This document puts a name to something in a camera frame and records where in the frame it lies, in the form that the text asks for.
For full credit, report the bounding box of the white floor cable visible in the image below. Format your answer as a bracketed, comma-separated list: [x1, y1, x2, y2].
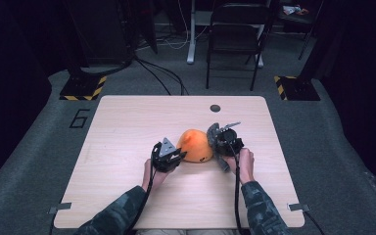
[136, 0, 210, 52]

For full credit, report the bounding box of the white and orange clutter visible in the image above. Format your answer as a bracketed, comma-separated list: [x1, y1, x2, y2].
[282, 4, 310, 17]

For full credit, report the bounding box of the black folding chair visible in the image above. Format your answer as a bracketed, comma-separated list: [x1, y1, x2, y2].
[205, 2, 270, 92]

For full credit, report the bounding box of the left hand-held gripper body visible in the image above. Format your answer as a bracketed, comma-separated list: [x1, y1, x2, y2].
[150, 136, 183, 173]

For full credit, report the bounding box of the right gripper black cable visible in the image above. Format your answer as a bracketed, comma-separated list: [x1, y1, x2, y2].
[226, 138, 247, 235]

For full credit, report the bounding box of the grey tape strip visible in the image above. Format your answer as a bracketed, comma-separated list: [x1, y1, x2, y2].
[287, 202, 311, 213]
[47, 202, 73, 215]

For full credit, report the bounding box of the person's left hand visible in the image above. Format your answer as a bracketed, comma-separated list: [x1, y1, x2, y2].
[141, 158, 171, 194]

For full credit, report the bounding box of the striped black stand base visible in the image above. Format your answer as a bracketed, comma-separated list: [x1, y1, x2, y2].
[273, 74, 321, 102]
[59, 73, 108, 102]

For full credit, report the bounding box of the black floor cable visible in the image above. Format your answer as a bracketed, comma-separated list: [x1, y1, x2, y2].
[143, 60, 190, 96]
[134, 58, 172, 96]

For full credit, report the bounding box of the thin black cable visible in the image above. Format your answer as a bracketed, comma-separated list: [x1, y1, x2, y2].
[304, 211, 326, 235]

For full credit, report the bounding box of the orange round toy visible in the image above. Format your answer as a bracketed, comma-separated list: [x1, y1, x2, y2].
[175, 128, 214, 164]

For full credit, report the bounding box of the white desk leg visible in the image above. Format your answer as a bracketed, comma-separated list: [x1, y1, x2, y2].
[186, 0, 198, 65]

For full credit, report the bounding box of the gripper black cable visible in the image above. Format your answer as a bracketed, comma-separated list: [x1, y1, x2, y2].
[226, 138, 247, 235]
[124, 163, 157, 235]

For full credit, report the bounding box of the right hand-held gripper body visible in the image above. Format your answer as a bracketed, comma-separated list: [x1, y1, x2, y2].
[213, 120, 246, 158]

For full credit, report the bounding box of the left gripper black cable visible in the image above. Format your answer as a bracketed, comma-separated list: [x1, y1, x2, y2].
[124, 163, 157, 235]

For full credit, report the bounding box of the dark cabinet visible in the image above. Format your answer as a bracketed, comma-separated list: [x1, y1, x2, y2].
[63, 0, 135, 67]

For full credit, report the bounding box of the grey cloth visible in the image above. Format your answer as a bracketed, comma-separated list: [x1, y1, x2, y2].
[206, 121, 231, 173]

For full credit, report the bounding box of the person's right hand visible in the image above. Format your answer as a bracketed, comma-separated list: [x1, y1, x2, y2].
[224, 147, 256, 186]

